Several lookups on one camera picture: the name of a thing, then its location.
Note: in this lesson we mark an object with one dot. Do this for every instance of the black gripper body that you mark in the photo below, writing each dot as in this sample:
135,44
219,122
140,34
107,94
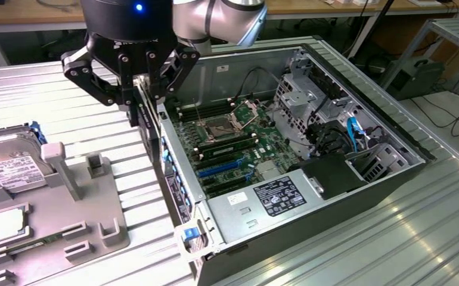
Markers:
126,21

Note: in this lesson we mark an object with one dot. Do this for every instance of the green graphics card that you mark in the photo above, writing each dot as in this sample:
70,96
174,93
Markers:
150,128

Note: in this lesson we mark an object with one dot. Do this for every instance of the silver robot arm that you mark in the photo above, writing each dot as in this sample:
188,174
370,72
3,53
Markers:
220,21

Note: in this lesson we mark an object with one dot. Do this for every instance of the black RAM slot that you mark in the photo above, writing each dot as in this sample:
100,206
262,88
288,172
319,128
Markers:
204,106
208,114
226,147
223,143
210,118
207,111
220,140

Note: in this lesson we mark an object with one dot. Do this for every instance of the thin metal locking lever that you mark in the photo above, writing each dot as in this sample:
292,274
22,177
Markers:
199,111

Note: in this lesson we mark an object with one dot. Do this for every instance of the silver socket cover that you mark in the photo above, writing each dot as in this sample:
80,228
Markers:
250,103

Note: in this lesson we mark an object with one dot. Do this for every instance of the CPU socket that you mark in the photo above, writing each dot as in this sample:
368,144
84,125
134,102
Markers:
218,128

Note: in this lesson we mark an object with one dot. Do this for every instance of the wooden top desk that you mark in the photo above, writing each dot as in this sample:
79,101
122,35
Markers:
312,7
22,15

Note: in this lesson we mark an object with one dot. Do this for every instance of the silver disk bay cage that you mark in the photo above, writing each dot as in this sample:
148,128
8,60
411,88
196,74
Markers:
296,98

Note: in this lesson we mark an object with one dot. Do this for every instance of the green RAM stick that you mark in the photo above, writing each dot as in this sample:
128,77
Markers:
38,242
228,149

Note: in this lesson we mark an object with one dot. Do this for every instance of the hard disk with blue rails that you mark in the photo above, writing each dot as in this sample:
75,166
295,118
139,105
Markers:
10,161

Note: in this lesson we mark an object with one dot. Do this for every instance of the green motherboard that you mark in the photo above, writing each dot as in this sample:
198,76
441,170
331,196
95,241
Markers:
260,152

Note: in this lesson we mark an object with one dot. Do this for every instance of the blue expansion slot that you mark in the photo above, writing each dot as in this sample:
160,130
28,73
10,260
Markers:
219,170

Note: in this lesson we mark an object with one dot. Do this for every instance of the silver chipset heatsink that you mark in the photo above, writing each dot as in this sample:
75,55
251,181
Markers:
268,168

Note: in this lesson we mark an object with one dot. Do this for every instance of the grey parts rack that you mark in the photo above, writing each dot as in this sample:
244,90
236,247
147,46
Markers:
90,208

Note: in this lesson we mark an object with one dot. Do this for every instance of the black plastic shroud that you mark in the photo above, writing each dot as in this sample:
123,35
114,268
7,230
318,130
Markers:
324,175

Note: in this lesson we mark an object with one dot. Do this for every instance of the silver power supply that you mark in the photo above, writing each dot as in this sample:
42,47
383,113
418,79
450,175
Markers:
248,214

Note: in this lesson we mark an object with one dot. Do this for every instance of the silver CPU chip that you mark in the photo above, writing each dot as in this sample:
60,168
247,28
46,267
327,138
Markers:
10,223

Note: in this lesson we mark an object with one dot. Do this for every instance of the blue case latch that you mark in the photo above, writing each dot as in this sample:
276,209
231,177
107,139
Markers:
190,233

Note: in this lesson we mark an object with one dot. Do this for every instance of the grey equipment box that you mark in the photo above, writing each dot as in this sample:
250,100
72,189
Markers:
413,80

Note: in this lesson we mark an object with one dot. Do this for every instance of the perforated metal disk bay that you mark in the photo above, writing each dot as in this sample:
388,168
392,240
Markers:
384,161

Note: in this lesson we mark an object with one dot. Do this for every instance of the black open PC case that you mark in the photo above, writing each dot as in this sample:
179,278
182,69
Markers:
332,226

